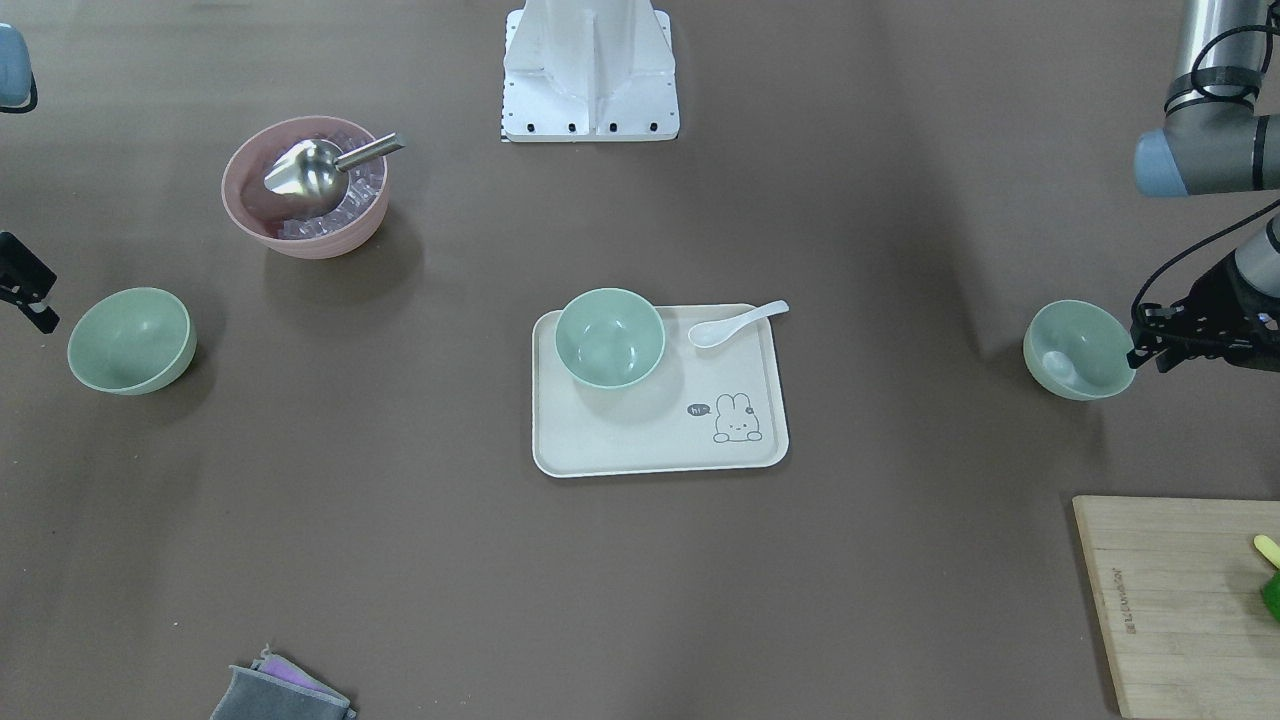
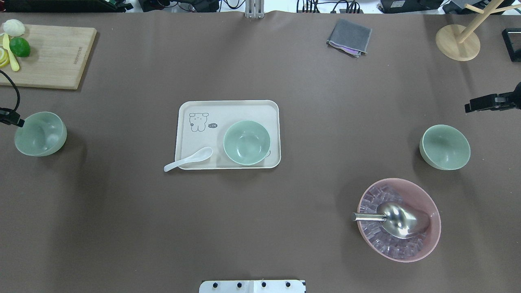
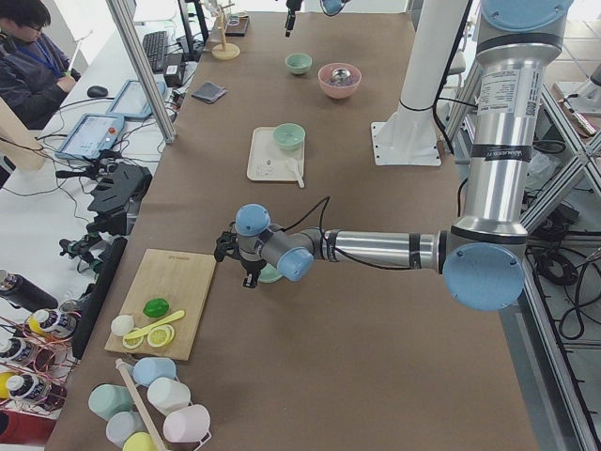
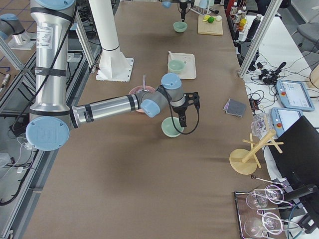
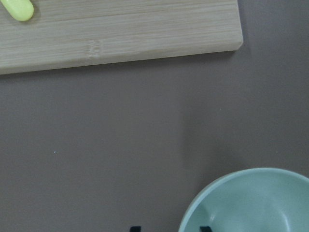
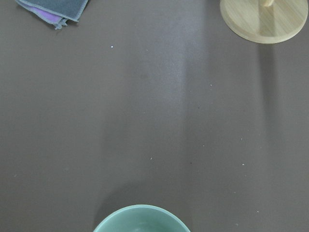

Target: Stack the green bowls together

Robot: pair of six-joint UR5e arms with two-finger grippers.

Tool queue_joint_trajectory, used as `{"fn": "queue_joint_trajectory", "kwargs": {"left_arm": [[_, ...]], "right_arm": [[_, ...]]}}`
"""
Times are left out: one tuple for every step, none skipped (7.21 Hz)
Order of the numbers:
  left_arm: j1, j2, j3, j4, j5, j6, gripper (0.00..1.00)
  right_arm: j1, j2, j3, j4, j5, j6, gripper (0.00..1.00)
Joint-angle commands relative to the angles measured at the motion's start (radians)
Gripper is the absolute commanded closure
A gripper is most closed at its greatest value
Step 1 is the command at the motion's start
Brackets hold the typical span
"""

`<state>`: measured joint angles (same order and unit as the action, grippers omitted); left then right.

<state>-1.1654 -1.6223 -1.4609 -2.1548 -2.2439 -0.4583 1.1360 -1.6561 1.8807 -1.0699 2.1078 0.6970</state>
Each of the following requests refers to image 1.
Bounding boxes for ice cubes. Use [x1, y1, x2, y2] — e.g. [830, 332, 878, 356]
[262, 136, 380, 241]

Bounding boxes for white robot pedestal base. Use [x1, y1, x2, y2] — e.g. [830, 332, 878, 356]
[500, 1, 681, 143]

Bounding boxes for yellow plastic knife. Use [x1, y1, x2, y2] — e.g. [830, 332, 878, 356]
[1252, 534, 1280, 570]

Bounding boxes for cream rabbit tray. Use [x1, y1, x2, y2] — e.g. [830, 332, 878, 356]
[531, 304, 790, 478]

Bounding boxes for metal ice scoop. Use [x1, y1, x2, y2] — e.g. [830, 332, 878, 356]
[262, 133, 407, 205]

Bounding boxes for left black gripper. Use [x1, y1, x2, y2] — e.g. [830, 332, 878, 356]
[1126, 246, 1279, 373]

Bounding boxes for pink bowl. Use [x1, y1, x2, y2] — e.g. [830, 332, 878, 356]
[220, 115, 393, 260]

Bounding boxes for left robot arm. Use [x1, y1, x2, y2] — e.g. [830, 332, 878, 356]
[1126, 1, 1279, 372]

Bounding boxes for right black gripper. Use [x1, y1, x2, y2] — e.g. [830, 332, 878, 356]
[1, 232, 60, 334]

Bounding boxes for white ceramic spoon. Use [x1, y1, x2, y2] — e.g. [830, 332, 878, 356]
[687, 300, 790, 348]

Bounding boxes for grey folded cloth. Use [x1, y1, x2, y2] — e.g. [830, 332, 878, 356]
[210, 647, 358, 719]

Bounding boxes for green bowl on tray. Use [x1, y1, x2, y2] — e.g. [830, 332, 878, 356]
[553, 288, 667, 389]

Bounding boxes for green lime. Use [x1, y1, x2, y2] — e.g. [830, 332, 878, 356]
[1260, 571, 1280, 623]

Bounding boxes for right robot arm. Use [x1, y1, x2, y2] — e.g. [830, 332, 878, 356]
[1, 23, 60, 334]

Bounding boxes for wooden cutting board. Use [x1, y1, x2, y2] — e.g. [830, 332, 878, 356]
[1071, 495, 1279, 719]

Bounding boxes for green bowl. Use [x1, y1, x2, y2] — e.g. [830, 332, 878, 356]
[67, 287, 198, 396]
[1021, 299, 1137, 402]
[553, 288, 667, 389]

